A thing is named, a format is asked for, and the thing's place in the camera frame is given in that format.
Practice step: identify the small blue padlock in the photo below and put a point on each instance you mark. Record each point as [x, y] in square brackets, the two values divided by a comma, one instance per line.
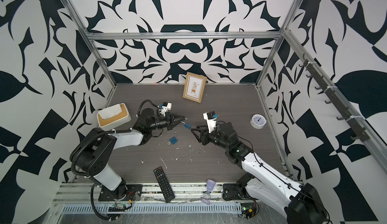
[186, 125]

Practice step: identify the white alarm clock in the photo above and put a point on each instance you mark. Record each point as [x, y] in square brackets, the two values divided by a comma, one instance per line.
[258, 121]

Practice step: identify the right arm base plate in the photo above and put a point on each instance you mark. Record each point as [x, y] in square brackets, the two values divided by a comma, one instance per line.
[236, 191]

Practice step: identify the black wall hook rail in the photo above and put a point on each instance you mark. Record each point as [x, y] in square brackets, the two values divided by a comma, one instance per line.
[336, 98]

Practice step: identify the white tissue box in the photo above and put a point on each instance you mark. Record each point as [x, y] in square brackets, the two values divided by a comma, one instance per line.
[113, 117]

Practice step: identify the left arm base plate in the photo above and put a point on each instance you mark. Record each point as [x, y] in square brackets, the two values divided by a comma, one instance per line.
[129, 192]

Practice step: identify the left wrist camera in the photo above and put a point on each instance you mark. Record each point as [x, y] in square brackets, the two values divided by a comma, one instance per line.
[164, 108]

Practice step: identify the black remote control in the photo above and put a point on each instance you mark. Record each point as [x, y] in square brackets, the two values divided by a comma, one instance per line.
[164, 184]

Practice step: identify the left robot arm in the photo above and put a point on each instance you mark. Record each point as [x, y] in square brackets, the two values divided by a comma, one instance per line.
[90, 158]

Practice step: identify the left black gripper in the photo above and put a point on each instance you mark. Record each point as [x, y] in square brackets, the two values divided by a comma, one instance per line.
[171, 116]

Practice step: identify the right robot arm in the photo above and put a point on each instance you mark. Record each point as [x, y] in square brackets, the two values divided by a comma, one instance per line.
[297, 203]

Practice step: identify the purple hourglass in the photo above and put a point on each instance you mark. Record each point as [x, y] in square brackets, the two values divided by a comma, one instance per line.
[206, 196]

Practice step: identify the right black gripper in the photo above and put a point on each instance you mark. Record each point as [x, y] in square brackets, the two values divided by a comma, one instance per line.
[204, 134]

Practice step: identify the wooden picture frame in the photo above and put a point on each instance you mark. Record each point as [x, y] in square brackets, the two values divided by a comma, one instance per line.
[194, 87]

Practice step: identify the large blue padlock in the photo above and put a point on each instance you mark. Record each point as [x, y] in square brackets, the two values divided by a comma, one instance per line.
[173, 140]

